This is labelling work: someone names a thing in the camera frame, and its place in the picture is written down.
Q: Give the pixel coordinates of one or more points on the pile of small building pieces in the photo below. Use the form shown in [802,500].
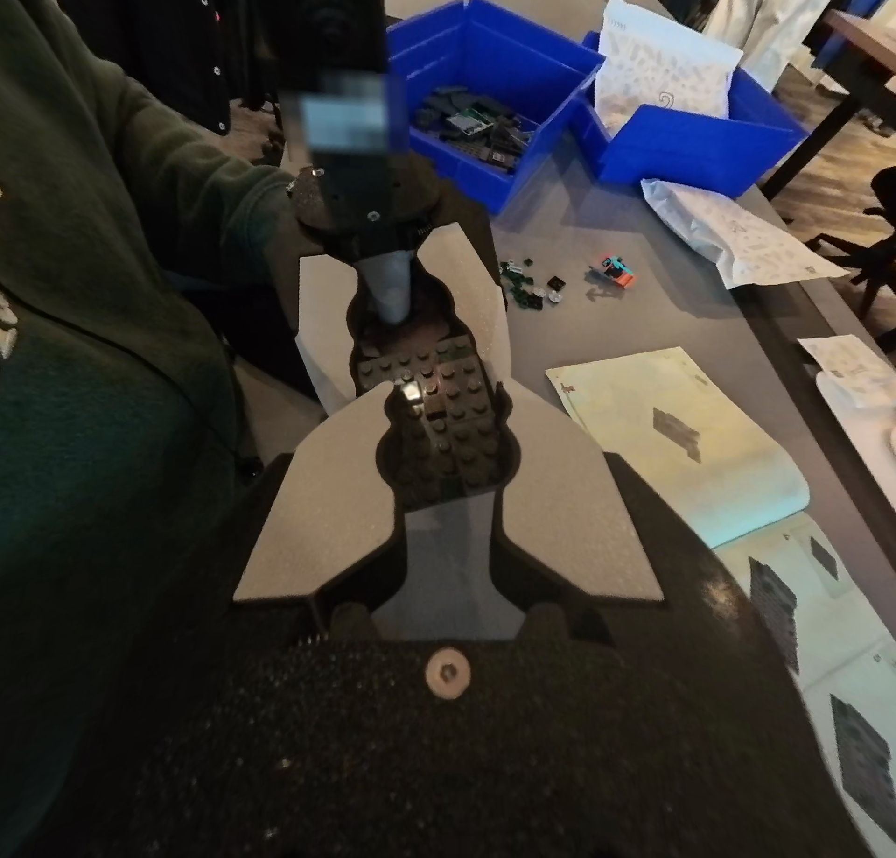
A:
[525,291]

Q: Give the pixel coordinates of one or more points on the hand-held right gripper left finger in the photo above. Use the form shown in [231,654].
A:
[315,522]

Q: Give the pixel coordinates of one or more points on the small orange blue toy piece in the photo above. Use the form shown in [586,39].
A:
[616,273]

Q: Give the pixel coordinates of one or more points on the blue plastic bin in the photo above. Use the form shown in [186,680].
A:
[672,151]
[490,53]

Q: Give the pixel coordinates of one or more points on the open instruction booklet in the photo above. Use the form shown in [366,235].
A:
[700,452]

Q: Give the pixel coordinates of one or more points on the black office chair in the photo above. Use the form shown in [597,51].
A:
[882,242]

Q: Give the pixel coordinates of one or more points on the person's dark green hoodie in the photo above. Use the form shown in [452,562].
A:
[84,417]

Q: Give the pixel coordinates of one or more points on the grey studded building plate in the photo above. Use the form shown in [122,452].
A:
[455,410]

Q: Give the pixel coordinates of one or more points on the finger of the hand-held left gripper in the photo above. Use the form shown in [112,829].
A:
[325,326]
[476,291]

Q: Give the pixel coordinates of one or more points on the black jacket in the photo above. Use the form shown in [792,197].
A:
[154,32]

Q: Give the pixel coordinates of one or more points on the heap of dark building pieces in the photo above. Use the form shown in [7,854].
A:
[476,126]

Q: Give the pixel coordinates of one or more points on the wooden table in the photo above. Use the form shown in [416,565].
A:
[868,39]

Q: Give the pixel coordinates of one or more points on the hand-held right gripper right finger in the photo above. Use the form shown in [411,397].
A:
[581,522]

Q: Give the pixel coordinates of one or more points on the white flat tray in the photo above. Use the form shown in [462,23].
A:
[861,445]

